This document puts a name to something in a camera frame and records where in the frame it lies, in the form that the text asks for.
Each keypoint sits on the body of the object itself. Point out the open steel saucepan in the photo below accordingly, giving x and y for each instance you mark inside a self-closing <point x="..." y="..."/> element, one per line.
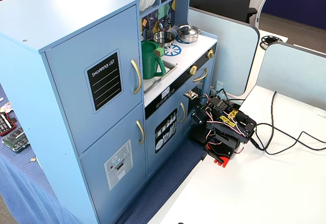
<point x="164" y="38"/>

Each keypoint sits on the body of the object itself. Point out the blue toy kitchen body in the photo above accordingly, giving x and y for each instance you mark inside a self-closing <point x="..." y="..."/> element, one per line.
<point x="51" y="25"/>

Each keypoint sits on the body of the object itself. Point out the clear box with green board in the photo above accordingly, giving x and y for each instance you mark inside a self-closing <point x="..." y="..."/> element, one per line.
<point x="15" y="141"/>

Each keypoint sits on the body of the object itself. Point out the red arm base clamp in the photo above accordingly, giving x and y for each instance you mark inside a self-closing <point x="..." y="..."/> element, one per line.
<point x="224" y="159"/>

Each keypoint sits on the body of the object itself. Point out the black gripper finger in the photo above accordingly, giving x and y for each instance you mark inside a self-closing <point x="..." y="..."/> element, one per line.
<point x="195" y="133"/>
<point x="203" y="136"/>

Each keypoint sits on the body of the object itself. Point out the gold stove knob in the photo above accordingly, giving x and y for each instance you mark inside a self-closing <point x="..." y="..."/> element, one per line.
<point x="193" y="70"/>
<point x="211" y="54"/>

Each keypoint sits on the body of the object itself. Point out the light blue desk divider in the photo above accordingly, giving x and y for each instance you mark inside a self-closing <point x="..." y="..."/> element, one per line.
<point x="293" y="71"/>
<point x="229" y="51"/>

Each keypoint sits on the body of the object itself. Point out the blue door with shopping list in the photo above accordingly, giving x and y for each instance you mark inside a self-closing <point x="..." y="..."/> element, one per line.
<point x="76" y="56"/>

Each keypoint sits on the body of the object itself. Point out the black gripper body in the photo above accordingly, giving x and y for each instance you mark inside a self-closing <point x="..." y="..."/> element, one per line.
<point x="196" y="119"/>

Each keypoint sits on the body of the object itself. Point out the green plastic pitcher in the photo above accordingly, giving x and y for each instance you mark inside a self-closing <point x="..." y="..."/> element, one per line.
<point x="150" y="61"/>

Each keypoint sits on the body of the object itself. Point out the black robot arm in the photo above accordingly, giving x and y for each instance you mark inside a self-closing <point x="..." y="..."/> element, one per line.
<point x="221" y="106"/>

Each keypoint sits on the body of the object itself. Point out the blue oven door with window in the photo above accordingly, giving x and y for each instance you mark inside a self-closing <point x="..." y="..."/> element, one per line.
<point x="203" y="91"/>

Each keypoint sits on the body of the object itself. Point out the steel pot with lid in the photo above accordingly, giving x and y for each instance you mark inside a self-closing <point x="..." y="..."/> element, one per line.
<point x="188" y="32"/>

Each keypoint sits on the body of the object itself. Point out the red black bit case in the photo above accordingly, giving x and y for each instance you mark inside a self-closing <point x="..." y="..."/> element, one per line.
<point x="6" y="124"/>

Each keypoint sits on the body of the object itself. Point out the colourful sticker sheet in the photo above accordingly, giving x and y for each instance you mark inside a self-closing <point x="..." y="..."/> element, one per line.
<point x="5" y="107"/>

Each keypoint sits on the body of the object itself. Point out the steel toy sink basin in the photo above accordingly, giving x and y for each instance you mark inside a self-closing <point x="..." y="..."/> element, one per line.
<point x="170" y="67"/>

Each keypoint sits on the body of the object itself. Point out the blue door with dishes print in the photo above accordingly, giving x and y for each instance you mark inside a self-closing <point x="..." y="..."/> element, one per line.
<point x="152" y="152"/>

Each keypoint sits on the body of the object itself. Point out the white wall socket box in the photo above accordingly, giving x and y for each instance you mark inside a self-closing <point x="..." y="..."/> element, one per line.
<point x="219" y="86"/>

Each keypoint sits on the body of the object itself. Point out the blue door with dispenser print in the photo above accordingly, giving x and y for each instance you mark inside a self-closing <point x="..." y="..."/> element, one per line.
<point x="96" y="152"/>

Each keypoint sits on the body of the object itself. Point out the steel hanging ladle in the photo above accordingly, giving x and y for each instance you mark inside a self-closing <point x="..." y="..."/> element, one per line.
<point x="161" y="25"/>

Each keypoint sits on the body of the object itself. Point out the small wrist camera board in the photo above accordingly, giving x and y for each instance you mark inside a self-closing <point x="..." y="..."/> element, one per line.
<point x="190" y="95"/>

